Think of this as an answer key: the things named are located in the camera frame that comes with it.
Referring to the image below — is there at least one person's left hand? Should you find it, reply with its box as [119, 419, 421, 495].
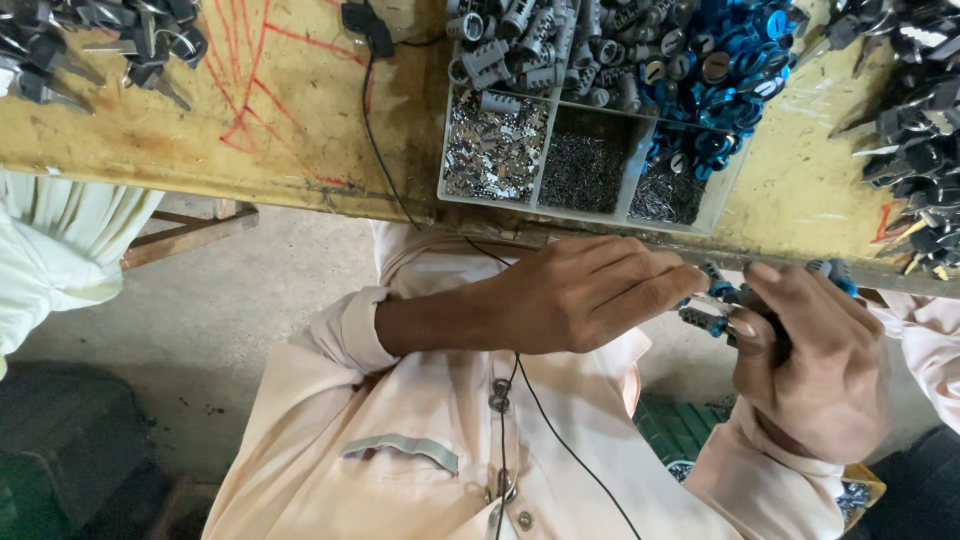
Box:
[480, 237, 711, 356]

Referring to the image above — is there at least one person's right hand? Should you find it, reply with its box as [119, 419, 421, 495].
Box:
[729, 262, 891, 465]

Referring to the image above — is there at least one blue-capped grey lock cylinder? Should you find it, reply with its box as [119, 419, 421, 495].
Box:
[678, 306, 733, 339]
[700, 260, 742, 303]
[805, 258, 861, 298]

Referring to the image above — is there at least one person's beige clothed leg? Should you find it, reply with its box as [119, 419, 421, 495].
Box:
[868, 289, 960, 436]

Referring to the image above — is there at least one pile of dark small springs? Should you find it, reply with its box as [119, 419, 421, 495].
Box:
[537, 131, 633, 216]

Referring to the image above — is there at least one green plastic crate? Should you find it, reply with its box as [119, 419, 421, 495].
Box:
[633, 396, 741, 468]

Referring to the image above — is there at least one pile of thin metal pins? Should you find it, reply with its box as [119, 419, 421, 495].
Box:
[628, 161, 711, 227]

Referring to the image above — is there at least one clear plastic compartment tray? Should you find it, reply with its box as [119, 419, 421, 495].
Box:
[437, 0, 755, 238]

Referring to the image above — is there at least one pile of silver metal wafers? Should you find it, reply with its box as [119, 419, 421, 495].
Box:
[443, 90, 553, 204]

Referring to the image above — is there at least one person's beige shirt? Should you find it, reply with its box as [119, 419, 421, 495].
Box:
[201, 220, 849, 540]

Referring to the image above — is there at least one pile of bare grey cylinders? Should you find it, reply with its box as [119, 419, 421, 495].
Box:
[445, 0, 676, 115]

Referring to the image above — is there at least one pile of black-headed keys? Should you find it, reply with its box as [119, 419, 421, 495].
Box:
[0, 0, 210, 115]
[793, 0, 960, 283]

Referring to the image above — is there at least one heap of blue capped locks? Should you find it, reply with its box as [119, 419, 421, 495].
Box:
[585, 0, 813, 183]

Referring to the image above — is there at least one black plug adapter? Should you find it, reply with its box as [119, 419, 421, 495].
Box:
[340, 0, 397, 60]

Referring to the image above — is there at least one black bag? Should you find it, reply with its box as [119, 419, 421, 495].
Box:
[0, 362, 183, 540]

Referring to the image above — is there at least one thin black cable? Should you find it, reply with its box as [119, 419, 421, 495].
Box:
[360, 33, 644, 540]

